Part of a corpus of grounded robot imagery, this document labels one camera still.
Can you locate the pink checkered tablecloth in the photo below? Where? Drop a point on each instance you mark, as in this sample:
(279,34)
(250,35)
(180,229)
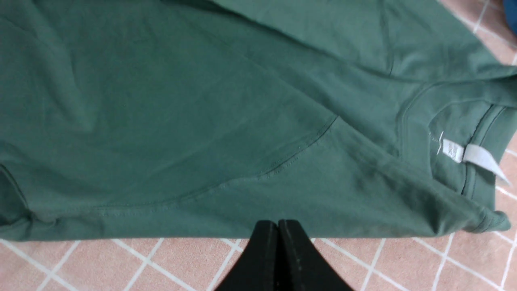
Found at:
(121,266)

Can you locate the blue crumpled garment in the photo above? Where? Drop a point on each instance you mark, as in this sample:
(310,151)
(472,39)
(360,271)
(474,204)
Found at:
(510,11)

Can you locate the green long-sleeve top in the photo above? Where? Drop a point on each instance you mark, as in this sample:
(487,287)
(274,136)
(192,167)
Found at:
(202,121)

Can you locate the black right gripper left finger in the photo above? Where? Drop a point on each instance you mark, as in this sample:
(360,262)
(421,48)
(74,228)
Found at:
(255,269)

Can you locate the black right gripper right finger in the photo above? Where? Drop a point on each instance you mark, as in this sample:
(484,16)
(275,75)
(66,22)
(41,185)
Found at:
(300,267)

